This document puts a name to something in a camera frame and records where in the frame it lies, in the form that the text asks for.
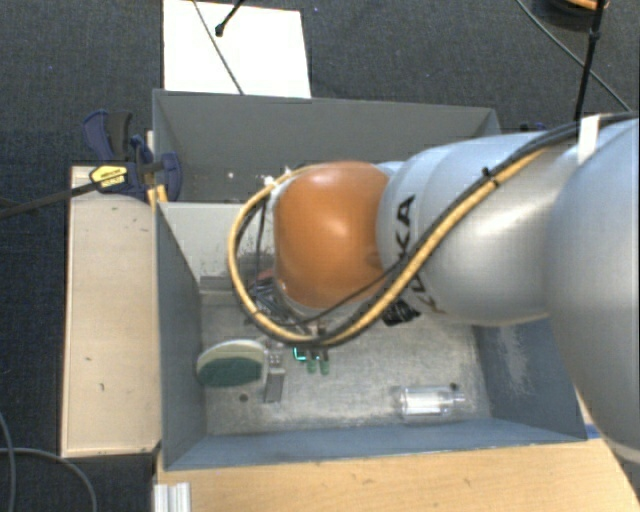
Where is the green and white sponge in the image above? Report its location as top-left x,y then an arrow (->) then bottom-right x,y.
195,338 -> 267,389

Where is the grey metal bin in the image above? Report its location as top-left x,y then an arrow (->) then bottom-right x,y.
151,88 -> 590,473

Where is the pale wood flat board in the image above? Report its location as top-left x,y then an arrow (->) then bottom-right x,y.
59,164 -> 164,459

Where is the clear plastic bottle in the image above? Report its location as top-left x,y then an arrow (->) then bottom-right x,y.
393,383 -> 467,424

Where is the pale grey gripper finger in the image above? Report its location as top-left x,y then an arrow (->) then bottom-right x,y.
262,351 -> 288,405

